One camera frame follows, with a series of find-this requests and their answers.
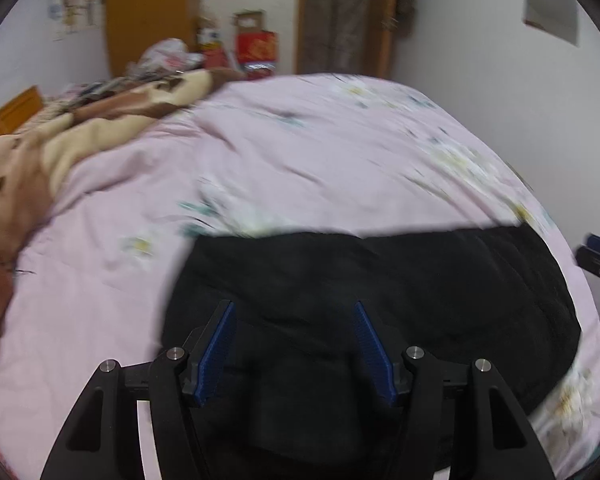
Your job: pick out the small red box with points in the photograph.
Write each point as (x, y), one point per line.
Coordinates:
(216, 58)

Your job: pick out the wooden wardrobe panel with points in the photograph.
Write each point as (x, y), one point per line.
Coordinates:
(150, 15)

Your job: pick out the beige and brown blanket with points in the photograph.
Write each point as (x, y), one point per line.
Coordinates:
(30, 160)

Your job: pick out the red gift box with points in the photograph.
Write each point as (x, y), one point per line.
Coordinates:
(256, 50)

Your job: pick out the pink floral bed quilt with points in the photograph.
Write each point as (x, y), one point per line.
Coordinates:
(305, 160)

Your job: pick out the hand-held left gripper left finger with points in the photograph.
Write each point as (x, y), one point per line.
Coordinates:
(215, 360)

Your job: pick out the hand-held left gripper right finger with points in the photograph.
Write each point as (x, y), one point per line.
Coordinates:
(374, 360)

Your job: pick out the patterned cloth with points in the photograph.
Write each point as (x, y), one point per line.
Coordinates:
(95, 91)

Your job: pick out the white plastic bag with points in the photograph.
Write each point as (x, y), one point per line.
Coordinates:
(167, 52)

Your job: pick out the blue and white box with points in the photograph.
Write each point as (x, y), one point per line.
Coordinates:
(209, 37)

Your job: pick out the wooden headboard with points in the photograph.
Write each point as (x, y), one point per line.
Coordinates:
(10, 112)

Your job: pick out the wooden door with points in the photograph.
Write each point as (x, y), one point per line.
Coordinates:
(384, 15)

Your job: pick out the open cardboard box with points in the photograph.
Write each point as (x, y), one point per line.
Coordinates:
(250, 21)

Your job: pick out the door frame with brown screen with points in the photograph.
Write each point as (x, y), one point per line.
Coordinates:
(335, 15)

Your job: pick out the brown hanging handbag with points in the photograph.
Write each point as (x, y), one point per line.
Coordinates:
(405, 2)

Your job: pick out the cartoon wall poster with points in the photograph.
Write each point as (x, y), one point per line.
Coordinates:
(75, 2)

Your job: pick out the black padded jacket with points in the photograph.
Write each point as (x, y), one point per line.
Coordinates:
(379, 275)

